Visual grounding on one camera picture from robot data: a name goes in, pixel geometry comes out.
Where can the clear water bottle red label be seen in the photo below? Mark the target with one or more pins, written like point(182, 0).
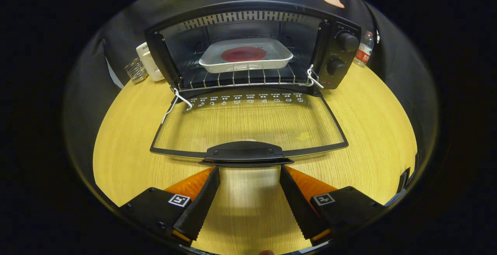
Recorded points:
point(364, 51)

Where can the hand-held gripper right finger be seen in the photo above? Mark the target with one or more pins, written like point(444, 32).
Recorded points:
point(299, 204)

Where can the black backdrop cloth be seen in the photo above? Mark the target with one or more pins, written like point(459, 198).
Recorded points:
point(116, 33)

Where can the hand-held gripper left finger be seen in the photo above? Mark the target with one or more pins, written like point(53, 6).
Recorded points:
point(202, 204)

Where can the white bread toaster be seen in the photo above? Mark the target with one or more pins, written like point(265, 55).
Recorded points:
point(149, 63)

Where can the white square plate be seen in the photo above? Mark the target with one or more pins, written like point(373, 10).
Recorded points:
point(279, 55)

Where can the black toaster oven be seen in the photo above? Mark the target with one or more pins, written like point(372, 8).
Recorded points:
point(330, 53)

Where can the pink ham slice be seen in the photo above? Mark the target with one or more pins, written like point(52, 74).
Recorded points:
point(244, 54)

